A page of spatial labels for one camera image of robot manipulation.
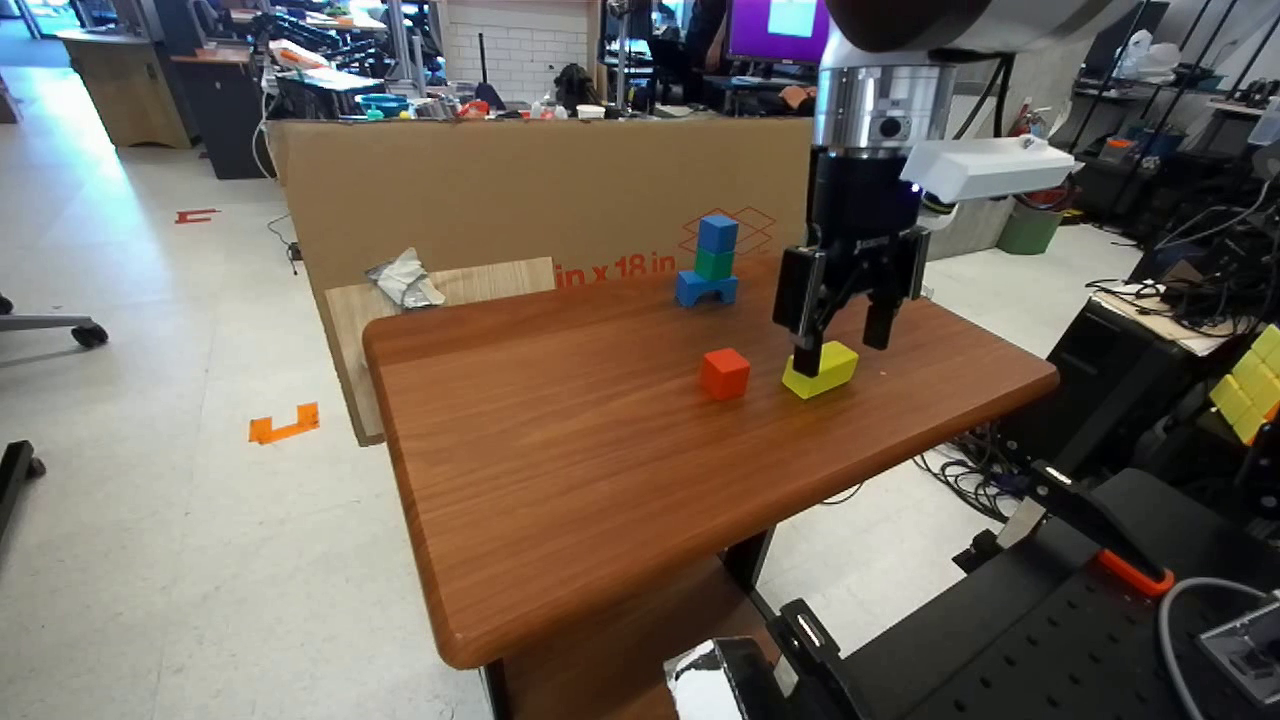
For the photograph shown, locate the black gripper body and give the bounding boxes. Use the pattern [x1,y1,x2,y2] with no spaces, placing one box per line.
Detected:
[803,145,934,263]

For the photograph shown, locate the yellow rectangular block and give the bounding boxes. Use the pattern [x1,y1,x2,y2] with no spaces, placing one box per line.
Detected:
[779,336,866,403]

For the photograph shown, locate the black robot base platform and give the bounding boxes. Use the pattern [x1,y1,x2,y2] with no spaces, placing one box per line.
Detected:
[774,463,1280,720]

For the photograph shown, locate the blue arch block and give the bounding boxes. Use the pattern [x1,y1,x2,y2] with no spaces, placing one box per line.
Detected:
[671,269,742,311]

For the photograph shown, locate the orange cube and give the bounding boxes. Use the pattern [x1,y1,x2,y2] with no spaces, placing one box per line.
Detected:
[701,345,758,403]

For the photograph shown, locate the blue cube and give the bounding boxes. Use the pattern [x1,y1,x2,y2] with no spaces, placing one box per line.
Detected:
[696,213,742,259]

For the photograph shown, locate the green bin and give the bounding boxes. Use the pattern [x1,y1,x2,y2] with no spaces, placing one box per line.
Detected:
[995,200,1064,259]

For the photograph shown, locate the purple computer monitor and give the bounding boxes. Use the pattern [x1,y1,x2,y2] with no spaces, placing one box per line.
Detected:
[726,0,831,72]

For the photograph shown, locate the large cardboard sheet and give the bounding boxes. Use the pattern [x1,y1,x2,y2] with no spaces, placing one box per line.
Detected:
[269,115,815,311]

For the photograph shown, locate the white plastic bag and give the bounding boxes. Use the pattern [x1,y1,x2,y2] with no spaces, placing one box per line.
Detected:
[1108,27,1183,88]

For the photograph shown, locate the yellow foam pad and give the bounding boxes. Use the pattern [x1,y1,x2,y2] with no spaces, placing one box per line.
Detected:
[1209,318,1280,449]

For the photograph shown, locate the crumpled white cloth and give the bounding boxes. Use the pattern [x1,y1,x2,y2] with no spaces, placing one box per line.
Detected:
[368,245,447,316]

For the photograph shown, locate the light wooden board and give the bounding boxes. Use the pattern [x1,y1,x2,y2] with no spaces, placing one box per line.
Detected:
[319,252,560,449]

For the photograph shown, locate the grey control box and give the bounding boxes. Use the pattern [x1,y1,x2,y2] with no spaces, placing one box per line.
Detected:
[1197,595,1280,710]

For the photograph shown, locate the orange floor marker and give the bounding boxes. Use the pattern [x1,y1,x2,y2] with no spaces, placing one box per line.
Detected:
[244,398,325,449]

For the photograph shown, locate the black cabinet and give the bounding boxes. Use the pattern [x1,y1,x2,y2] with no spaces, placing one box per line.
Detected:
[170,46,279,184]

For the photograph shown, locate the wooden cabinet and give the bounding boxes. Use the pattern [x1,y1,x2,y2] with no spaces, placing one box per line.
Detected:
[55,31,194,153]

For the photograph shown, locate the black chair base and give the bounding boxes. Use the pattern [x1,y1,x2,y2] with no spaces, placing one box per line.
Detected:
[0,437,53,535]
[0,293,114,355]

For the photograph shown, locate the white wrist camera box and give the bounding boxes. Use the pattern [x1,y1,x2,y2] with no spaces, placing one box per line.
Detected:
[902,130,1089,213]

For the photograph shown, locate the black floor cables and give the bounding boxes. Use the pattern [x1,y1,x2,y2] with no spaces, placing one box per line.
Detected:
[911,445,1020,528]

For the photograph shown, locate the orange handle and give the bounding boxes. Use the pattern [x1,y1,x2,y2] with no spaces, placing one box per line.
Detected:
[1094,542,1179,602]

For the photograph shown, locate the wooden table pedestal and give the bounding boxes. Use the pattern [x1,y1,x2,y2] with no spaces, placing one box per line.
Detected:
[486,532,791,720]

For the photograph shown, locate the grey cable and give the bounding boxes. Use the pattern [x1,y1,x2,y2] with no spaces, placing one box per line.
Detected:
[1156,570,1273,720]

